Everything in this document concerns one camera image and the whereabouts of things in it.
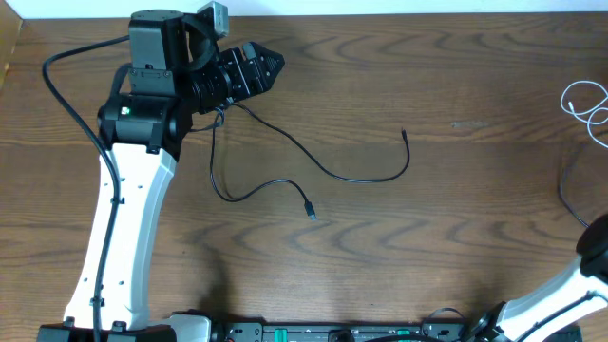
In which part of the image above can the white USB cable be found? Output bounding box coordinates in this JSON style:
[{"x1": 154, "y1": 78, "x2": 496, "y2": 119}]
[{"x1": 560, "y1": 79, "x2": 608, "y2": 149}]

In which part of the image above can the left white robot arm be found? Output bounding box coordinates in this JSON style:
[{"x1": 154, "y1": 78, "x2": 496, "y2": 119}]
[{"x1": 38, "y1": 1, "x2": 284, "y2": 341}]

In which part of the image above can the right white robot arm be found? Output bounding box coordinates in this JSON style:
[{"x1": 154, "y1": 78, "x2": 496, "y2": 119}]
[{"x1": 464, "y1": 215, "x2": 607, "y2": 341}]

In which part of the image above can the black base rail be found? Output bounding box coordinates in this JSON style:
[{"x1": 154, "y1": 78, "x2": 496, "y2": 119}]
[{"x1": 142, "y1": 308, "x2": 585, "y2": 342}]

